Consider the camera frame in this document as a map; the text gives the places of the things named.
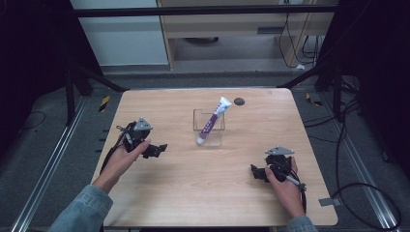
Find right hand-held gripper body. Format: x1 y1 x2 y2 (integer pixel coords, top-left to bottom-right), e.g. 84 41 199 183
264 146 296 182

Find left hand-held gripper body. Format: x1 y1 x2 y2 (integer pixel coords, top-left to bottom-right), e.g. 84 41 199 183
123 117 155 154

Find clear acrylic holder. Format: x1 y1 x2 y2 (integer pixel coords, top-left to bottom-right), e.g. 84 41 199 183
191 108 226 148

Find purple and white toothpaste tube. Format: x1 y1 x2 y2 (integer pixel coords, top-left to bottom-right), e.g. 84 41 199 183
195 96 233 146

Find person's right hand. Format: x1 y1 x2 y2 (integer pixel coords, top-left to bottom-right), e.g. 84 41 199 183
264 156 307 220

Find person's left hand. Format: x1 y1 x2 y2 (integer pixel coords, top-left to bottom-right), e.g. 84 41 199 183
92 138 152 194

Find yellow black tool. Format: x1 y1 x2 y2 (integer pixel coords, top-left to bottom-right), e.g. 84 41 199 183
98 95 111 113

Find grey tape piece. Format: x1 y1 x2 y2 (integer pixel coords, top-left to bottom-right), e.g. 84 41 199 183
317 196 342 208

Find yellow and black tape strip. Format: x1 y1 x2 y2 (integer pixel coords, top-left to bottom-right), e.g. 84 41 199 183
305 92 324 108

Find black metal stand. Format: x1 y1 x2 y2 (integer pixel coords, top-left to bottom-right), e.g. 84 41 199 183
63 59 131 128
276 59 359 124

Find white cabinet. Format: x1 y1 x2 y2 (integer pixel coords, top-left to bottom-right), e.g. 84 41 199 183
69 0 170 68

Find dark curtain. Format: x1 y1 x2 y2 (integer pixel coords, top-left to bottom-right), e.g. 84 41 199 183
0 0 104 156
317 0 410 182

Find light wooden office desk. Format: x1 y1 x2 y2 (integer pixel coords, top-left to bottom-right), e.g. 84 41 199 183
156 0 340 72

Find right hand-held gripper cable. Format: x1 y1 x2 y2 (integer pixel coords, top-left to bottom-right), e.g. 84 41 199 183
276 159 308 215

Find hand-held gripper cable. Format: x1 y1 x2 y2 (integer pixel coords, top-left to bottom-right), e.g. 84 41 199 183
99 123 137 176
276 159 308 215

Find left hand-held gripper cable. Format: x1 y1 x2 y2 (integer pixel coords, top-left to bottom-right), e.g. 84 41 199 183
99 123 137 176

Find long black floor cable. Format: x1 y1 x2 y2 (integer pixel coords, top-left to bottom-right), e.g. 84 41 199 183
303 98 403 232

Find aluminium floor rail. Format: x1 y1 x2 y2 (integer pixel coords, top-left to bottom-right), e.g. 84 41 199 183
320 92 402 230
10 96 89 232

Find thin black floor cable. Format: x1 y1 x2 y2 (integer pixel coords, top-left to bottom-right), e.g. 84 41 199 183
18 110 46 132

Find black cables under desk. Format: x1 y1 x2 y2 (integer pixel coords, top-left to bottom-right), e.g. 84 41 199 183
278 11 325 70

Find black horizontal frame bar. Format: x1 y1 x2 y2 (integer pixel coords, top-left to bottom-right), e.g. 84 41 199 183
73 5 340 18

